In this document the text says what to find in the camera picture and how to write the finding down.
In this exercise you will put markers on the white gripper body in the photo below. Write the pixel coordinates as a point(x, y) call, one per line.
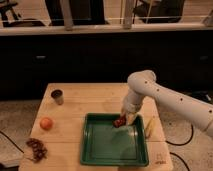
point(132, 103)

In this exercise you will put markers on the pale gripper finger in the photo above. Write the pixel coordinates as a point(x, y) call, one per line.
point(131, 118)
point(123, 112)

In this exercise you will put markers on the red pepper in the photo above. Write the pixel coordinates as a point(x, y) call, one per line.
point(119, 122)

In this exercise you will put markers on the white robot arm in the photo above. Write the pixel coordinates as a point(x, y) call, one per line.
point(143, 83)

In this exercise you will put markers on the green plastic tray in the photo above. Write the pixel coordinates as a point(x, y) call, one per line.
point(104, 145)

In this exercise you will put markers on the yellow corn cob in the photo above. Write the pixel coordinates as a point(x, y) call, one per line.
point(150, 127)

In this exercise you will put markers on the dark cabinet counter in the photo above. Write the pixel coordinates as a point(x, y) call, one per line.
point(33, 57)

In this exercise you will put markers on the dark metal cup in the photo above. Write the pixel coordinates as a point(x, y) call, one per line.
point(57, 95)

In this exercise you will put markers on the orange fruit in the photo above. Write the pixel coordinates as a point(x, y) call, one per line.
point(46, 123)

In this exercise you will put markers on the dark red grape bunch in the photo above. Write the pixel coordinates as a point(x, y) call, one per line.
point(38, 149)

